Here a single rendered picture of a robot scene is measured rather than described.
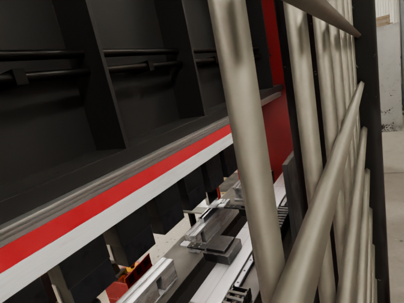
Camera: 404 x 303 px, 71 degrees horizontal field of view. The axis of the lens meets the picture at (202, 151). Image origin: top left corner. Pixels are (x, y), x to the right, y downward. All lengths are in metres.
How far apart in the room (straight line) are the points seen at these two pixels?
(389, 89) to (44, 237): 6.13
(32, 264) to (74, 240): 0.12
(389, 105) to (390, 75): 0.55
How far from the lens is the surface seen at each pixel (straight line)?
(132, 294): 1.16
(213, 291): 1.03
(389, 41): 6.35
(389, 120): 6.50
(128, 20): 1.04
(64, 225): 0.87
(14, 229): 0.58
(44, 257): 0.86
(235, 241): 1.17
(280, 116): 2.14
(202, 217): 1.44
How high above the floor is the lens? 1.64
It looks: 14 degrees down
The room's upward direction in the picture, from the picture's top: 12 degrees counter-clockwise
